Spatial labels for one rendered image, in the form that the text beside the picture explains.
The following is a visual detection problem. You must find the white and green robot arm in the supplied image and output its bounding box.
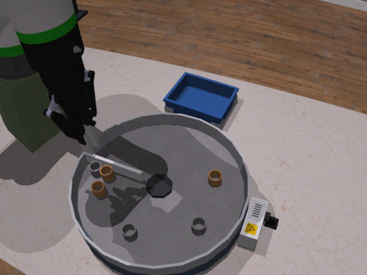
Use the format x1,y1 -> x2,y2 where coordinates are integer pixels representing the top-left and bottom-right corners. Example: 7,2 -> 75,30
0,0 -> 84,80

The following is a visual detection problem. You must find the bronze bushing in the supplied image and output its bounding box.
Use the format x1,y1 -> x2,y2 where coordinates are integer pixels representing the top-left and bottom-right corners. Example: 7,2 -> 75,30
208,169 -> 222,187
100,165 -> 115,181
91,181 -> 107,197

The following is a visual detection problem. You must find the grey metal bushing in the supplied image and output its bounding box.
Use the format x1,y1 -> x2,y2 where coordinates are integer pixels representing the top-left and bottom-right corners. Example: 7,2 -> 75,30
121,222 -> 138,241
191,216 -> 206,235
89,161 -> 102,177

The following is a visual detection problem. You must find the blue shallow tray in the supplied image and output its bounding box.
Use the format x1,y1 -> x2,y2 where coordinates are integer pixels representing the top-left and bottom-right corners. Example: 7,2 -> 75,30
163,72 -> 239,129

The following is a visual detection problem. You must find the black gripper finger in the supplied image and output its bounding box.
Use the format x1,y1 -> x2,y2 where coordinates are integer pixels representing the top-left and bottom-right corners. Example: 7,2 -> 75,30
43,90 -> 95,155
76,69 -> 100,148

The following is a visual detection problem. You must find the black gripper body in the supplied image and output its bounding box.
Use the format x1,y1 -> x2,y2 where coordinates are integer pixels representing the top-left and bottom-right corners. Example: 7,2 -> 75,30
39,57 -> 85,106

